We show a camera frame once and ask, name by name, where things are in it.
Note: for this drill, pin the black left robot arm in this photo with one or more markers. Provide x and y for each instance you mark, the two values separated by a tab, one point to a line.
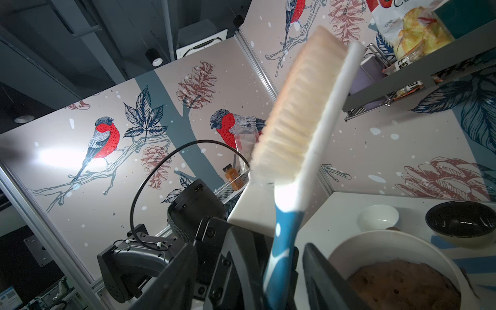
119	281

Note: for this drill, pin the blue striped plate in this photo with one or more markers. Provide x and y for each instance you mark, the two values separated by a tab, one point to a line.
479	265

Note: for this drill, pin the orange spice jar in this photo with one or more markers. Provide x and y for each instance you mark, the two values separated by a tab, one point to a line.
233	177

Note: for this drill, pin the blue white scrub brush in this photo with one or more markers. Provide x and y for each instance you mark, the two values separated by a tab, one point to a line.
293	141

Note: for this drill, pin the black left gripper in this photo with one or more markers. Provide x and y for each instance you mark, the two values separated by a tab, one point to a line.
237	268

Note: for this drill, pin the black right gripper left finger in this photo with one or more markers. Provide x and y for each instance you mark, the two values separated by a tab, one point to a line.
174	279

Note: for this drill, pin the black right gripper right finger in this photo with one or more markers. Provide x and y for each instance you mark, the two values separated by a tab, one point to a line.
326	289

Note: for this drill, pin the red Chuba chips bag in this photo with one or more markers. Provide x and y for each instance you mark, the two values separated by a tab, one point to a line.
409	25

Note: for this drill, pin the clear plastic bag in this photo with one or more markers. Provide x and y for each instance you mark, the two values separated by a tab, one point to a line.
245	140

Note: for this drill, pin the small black bowl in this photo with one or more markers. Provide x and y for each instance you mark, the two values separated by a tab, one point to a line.
465	224

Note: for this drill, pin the white ceramic flower pot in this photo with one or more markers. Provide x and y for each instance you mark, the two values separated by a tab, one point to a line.
394	270

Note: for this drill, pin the dark wall shelf basket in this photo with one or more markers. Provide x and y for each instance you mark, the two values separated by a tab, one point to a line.
477	42

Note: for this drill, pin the small white bowl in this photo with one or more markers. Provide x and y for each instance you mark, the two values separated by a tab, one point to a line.
377	217

